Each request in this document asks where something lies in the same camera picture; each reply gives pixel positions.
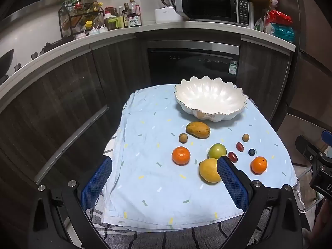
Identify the green lidded container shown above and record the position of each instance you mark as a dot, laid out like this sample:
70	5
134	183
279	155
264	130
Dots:
114	22

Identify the yellow mango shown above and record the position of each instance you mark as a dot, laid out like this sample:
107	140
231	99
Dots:
197	130

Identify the dark wood drawer front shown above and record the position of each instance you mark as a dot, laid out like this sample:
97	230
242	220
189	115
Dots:
39	122

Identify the person's right hand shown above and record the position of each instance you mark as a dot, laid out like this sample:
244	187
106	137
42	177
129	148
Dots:
324	220

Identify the yellow capped bottle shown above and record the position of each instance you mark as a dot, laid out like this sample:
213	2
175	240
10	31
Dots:
89	25

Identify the black gas stove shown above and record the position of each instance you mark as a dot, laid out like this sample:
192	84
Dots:
51	45

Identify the yellow lemon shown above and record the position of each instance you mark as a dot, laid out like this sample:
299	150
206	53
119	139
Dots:
208	171

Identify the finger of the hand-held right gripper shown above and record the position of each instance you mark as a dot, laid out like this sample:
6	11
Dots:
327	135
302	145

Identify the white scalloped ceramic bowl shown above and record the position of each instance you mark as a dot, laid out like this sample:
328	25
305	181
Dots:
207	96

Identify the large soy sauce bottle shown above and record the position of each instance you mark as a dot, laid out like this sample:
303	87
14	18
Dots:
134	15

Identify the green apple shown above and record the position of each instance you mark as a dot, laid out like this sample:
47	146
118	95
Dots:
216	150

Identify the dark blueberry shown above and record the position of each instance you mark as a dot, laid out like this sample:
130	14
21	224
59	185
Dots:
251	152

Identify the dark wood cabinet door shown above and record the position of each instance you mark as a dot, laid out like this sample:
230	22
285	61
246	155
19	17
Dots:
122	70
262	83

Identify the light blue patterned tablecloth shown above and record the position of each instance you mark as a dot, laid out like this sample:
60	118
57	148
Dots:
155	160

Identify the brown longan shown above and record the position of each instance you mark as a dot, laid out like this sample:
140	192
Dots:
183	138
246	137

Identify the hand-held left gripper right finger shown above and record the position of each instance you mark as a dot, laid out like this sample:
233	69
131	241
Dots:
232	184

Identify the teal plastic package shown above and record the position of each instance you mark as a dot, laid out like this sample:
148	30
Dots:
284	32

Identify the dark tall cabinet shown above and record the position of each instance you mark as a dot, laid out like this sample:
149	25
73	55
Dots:
308	57

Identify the black built-in dishwasher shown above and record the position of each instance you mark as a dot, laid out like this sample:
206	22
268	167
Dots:
192	67

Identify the white kitchen countertop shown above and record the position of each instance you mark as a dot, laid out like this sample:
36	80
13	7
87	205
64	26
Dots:
181	28

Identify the slim sauce bottle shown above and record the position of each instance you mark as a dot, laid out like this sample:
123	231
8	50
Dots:
125	16

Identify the grey striped cloth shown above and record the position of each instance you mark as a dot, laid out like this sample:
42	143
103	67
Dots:
160	238

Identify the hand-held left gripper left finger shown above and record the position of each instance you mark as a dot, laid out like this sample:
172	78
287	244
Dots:
97	184

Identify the white round appliance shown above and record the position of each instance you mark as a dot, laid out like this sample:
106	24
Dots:
166	15

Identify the red lidded jar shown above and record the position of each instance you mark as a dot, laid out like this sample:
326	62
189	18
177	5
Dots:
108	11

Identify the black microwave oven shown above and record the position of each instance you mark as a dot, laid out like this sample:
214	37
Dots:
207	5

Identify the red snack bag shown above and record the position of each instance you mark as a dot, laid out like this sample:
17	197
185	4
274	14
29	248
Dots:
278	19

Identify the orange tangerine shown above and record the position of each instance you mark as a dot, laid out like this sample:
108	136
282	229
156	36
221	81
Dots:
181	155
258	165

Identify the black wok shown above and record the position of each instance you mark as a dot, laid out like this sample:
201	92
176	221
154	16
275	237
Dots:
6	62

